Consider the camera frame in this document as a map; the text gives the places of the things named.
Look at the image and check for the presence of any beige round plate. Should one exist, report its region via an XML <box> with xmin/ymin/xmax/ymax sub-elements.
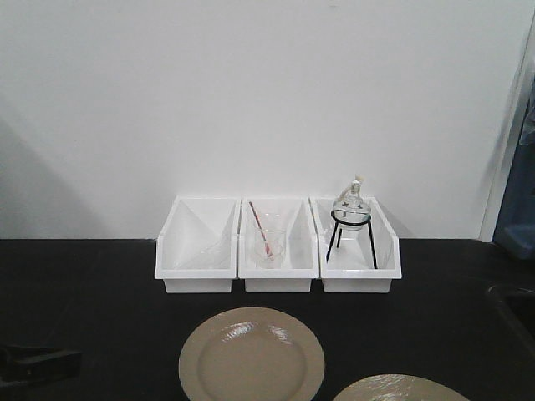
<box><xmin>334</xmin><ymin>373</ymin><xmax>467</xmax><ymax>401</ymax></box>
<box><xmin>178</xmin><ymin>307</ymin><xmax>325</xmax><ymax>400</ymax></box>

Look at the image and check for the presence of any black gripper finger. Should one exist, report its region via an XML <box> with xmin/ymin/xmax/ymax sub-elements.
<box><xmin>1</xmin><ymin>344</ymin><xmax>82</xmax><ymax>384</ymax></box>

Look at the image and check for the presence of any white plastic bin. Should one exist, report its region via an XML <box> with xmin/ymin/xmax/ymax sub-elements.
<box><xmin>155</xmin><ymin>196</ymin><xmax>242</xmax><ymax>294</ymax></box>
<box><xmin>309</xmin><ymin>196</ymin><xmax>402</xmax><ymax>293</ymax></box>
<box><xmin>237</xmin><ymin>197</ymin><xmax>319</xmax><ymax>293</ymax></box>

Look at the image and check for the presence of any clear glass beaker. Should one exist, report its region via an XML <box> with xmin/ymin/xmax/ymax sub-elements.
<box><xmin>252</xmin><ymin>213</ymin><xmax>287</xmax><ymax>269</ymax></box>

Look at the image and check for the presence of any glass alcohol lamp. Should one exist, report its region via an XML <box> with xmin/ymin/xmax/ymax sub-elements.
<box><xmin>333</xmin><ymin>177</ymin><xmax>371</xmax><ymax>231</ymax></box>

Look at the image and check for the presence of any middle white plastic bin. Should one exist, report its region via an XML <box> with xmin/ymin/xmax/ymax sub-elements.
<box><xmin>237</xmin><ymin>197</ymin><xmax>319</xmax><ymax>293</ymax></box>

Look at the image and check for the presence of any blue-grey drying pegboard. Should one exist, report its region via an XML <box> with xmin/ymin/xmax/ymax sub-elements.
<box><xmin>492</xmin><ymin>70</ymin><xmax>535</xmax><ymax>262</ymax></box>

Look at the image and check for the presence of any black recessed sink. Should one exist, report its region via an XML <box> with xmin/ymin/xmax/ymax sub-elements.
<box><xmin>484</xmin><ymin>284</ymin><xmax>534</xmax><ymax>365</ymax></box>

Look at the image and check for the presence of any red stirring rod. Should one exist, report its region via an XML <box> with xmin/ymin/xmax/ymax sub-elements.
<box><xmin>248</xmin><ymin>201</ymin><xmax>273</xmax><ymax>258</ymax></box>

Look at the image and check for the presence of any right white plastic bin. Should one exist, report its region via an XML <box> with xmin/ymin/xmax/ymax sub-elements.
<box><xmin>309</xmin><ymin>196</ymin><xmax>402</xmax><ymax>293</ymax></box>

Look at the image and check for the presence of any left white plastic bin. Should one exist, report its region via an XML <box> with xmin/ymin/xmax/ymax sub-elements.
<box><xmin>155</xmin><ymin>196</ymin><xmax>242</xmax><ymax>294</ymax></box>

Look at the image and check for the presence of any black wire tripod stand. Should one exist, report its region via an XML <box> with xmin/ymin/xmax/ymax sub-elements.
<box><xmin>326</xmin><ymin>211</ymin><xmax>378</xmax><ymax>270</ymax></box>

